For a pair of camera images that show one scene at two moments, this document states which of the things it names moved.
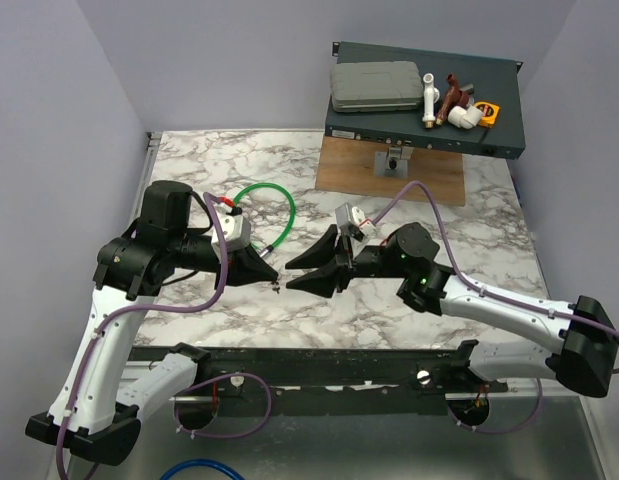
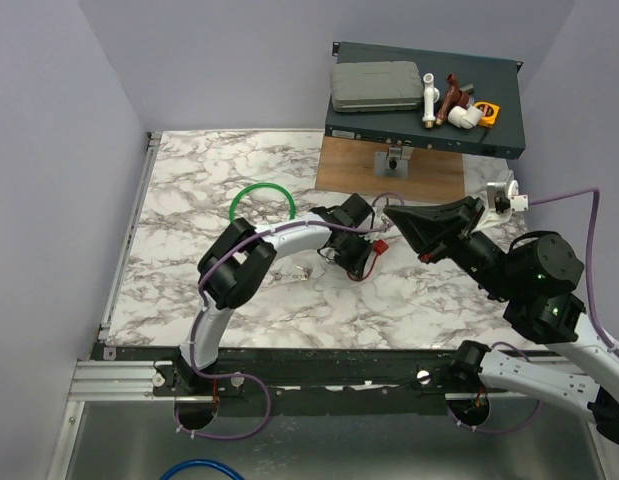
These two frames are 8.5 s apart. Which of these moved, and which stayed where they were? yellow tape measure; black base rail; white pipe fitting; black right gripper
Moved: black right gripper
Stayed: yellow tape measure; white pipe fitting; black base rail
